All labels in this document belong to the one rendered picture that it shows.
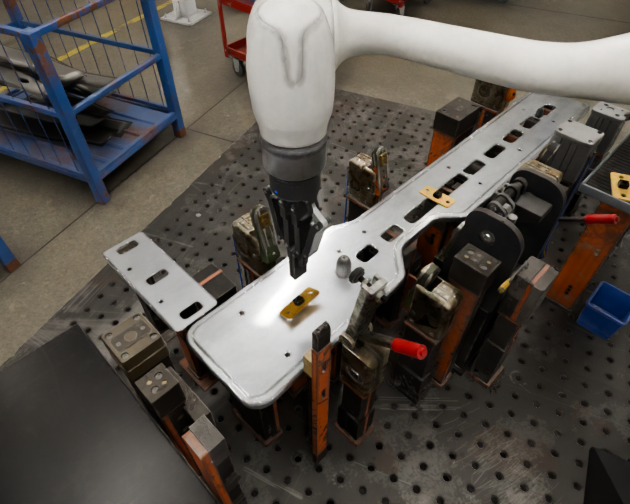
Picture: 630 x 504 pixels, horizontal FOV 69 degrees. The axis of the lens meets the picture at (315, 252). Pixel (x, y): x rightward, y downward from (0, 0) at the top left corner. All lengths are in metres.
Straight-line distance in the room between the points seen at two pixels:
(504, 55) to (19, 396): 0.88
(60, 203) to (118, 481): 2.37
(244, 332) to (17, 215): 2.30
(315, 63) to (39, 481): 0.68
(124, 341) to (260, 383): 0.24
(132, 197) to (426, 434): 2.21
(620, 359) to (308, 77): 1.11
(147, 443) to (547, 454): 0.83
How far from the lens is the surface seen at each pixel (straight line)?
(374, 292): 0.66
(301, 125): 0.57
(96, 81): 3.02
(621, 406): 1.34
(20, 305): 2.55
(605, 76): 0.70
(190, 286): 0.97
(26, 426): 0.88
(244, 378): 0.84
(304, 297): 0.90
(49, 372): 0.91
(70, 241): 2.74
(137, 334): 0.86
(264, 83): 0.55
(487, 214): 0.86
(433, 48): 0.70
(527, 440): 1.20
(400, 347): 0.72
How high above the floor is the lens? 1.73
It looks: 47 degrees down
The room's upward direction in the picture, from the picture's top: straight up
